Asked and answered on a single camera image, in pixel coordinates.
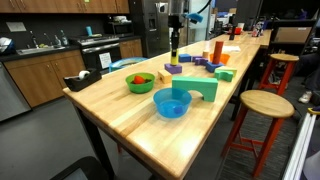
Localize red container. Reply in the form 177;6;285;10
228;26;243;36

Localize red cylinder block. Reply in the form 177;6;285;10
212;40;224;65

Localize black tape dispenser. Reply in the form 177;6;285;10
63;67;103;92

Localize wooden sink base cabinets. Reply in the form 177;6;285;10
3;49;86;108

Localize green plastic bowl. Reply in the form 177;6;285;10
125;72;156;94

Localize steel faucet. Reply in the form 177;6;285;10
29;30;40;49

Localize large teal arch block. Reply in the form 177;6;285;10
171;75;219;102

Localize blue round chair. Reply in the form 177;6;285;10
108;56;148;73

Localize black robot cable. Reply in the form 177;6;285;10
195;0;214;15

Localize white paper sign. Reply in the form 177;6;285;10
98;51;113;70

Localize blue plastic bowl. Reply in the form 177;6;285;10
153;87;193;118

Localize black shelf cart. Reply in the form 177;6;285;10
268;19;318;56

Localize black microwave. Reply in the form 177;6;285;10
108;20;135;36

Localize stacked white bowls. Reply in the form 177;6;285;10
112;15;128;23

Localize white tape roll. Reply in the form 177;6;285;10
78;69;91;79

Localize stacked cardboard boxes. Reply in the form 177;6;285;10
179;22;190;45

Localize yellow-green triangle block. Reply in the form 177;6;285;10
218;65;238;76

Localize purple square block with hole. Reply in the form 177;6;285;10
164;63;183;75

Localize white metal frame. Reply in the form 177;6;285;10
282;111;318;180

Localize steel refrigerator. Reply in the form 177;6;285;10
129;0;172;58

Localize wooden stool red legs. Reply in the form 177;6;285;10
258;53;300;97
220;89;296;179

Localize white blue round object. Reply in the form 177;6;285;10
0;35;16;54

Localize white sneaker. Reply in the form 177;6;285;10
297;90;313;105

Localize red ball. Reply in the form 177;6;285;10
133;75;146;85

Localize narrow wooden base cabinet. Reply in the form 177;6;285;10
119;38;144;59

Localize blue square base block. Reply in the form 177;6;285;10
205;61;225;74

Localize person leg dark trousers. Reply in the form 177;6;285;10
294;53;320;98

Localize colourful toy figure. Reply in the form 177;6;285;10
251;21;264;38

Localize cardboard box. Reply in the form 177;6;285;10
273;26;313;44

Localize purple arch block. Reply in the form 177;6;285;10
194;57;209;66

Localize steel dishwasher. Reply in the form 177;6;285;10
0;61;33;123

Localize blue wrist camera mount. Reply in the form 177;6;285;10
185;12;204;24

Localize clear soap bottle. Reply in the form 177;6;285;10
59;29;69;46
53;34;63;47

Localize blue foam block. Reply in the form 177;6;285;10
178;53;192;63

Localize small teal arch block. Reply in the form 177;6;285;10
214;69;234;83

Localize steel stove oven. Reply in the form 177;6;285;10
77;33;122;72

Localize black table frame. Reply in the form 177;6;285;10
73;46;264;180

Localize steel sink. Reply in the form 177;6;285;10
15;44;66;56

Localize white wall plate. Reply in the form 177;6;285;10
5;20;27;32

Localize wooden wall cabinets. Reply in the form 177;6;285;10
0;0;130;14

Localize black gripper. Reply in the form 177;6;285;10
168;14;184;57

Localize black bottle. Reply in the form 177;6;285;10
229;25;237;41

